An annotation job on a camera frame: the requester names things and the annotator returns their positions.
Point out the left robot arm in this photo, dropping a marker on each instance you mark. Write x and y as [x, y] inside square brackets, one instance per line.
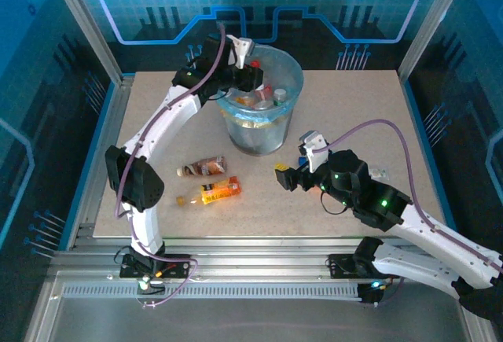
[165, 122]

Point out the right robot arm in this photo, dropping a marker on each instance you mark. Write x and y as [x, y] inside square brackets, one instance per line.
[432, 232]

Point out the translucent blue trash bin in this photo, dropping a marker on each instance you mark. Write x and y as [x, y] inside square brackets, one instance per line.
[291, 74]

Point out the grey translucent waste bin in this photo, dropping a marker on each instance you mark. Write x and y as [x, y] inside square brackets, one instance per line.
[255, 137]

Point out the orange juice bottle yellow cap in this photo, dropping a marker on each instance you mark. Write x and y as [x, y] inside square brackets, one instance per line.
[216, 192]

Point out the brown drink bottle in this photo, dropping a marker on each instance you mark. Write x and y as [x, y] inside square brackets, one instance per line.
[204, 167]

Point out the grey metal base panel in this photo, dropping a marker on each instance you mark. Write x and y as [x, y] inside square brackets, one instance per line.
[255, 318]

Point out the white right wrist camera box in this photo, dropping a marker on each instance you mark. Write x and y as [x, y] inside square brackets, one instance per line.
[314, 149]

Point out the aluminium table edge rail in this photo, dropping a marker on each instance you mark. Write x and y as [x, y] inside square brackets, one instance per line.
[255, 255]

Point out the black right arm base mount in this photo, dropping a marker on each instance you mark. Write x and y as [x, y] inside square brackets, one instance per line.
[342, 267]

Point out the aluminium table side rail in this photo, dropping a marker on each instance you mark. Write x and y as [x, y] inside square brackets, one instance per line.
[112, 122]

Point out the aluminium frame post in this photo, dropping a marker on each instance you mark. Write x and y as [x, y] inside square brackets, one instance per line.
[432, 23]
[86, 31]

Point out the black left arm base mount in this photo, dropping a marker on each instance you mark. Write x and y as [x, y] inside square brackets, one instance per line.
[177, 269]

